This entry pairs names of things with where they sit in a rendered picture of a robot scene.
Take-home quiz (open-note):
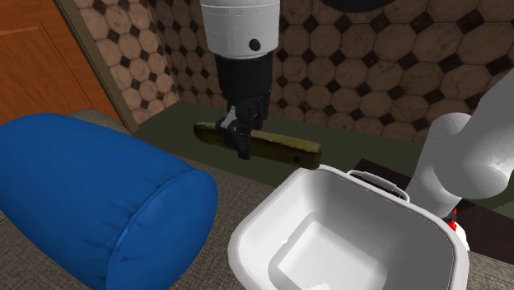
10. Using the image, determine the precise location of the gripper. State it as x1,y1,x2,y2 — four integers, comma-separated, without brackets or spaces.
214,51,275,161

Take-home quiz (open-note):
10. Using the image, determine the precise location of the olive green long brush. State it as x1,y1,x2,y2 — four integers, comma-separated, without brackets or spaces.
193,121,323,171

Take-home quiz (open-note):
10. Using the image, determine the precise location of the white plastic tub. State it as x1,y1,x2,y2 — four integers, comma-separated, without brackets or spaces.
227,163,471,290

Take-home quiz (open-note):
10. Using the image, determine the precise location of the blue bolster pillow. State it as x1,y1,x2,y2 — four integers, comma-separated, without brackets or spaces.
0,113,219,290

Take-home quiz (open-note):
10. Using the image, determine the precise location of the orange wooden door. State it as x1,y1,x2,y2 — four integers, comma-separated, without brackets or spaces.
0,0,140,134

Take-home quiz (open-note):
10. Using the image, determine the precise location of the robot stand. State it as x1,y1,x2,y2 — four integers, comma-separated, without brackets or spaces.
352,157,514,267

